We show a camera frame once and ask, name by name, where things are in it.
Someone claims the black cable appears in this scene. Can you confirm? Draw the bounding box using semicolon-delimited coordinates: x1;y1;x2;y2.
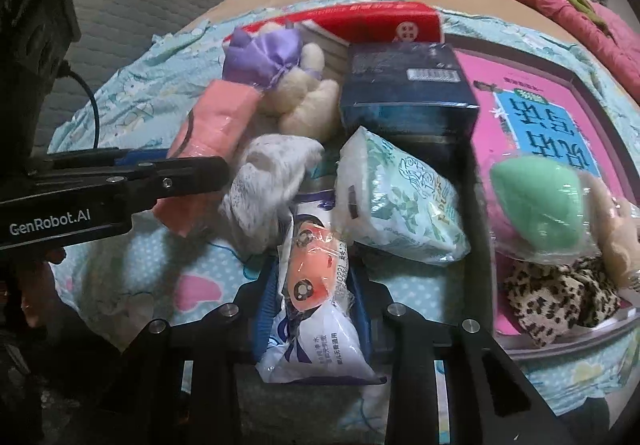
60;65;101;150

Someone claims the light blue cartoon printed blanket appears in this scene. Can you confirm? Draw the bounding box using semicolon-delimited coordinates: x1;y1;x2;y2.
47;0;640;431

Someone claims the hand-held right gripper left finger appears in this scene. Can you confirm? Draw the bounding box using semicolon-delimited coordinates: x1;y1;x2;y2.
95;257;281;445

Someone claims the pink book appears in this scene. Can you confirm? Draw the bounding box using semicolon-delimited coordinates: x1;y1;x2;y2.
452;50;640;351

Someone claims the white plastic packet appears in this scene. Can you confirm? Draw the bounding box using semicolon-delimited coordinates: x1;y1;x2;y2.
255;205;388;386

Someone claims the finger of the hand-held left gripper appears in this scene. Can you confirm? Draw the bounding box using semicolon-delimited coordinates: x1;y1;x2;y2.
112;156;232;216
45;149;173;170

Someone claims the red and white tissue box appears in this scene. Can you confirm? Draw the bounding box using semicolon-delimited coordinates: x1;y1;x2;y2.
222;1;446;56

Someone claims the pink quilt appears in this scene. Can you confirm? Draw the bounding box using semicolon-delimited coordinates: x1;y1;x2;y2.
482;0;640;100

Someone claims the large green printed tissue packet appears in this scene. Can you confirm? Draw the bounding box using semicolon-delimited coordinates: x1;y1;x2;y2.
334;126;472;266

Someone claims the brown tray box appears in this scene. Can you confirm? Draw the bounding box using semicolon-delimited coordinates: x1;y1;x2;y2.
442;32;640;366

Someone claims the pink towel packet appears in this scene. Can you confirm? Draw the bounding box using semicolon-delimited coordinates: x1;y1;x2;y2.
150;79;263;238

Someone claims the dark blue box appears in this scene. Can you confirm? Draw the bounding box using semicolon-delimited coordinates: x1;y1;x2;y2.
339;41;481;140

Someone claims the leopard print scrunchie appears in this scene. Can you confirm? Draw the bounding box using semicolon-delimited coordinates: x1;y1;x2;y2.
502;256;623;348

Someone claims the white fluffy cloth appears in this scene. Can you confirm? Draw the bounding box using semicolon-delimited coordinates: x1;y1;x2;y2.
218;134;326;256

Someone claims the beige plush bear with crown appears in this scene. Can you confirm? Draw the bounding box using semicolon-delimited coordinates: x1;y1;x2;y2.
582;172;640;291

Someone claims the person's left hand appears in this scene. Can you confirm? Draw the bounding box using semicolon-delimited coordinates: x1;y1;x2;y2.
17;247;68;326

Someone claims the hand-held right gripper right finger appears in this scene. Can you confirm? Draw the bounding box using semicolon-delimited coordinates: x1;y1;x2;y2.
347;265;591;445

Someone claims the green makeup sponge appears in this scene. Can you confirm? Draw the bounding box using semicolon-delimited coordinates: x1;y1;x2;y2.
489;159;601;266

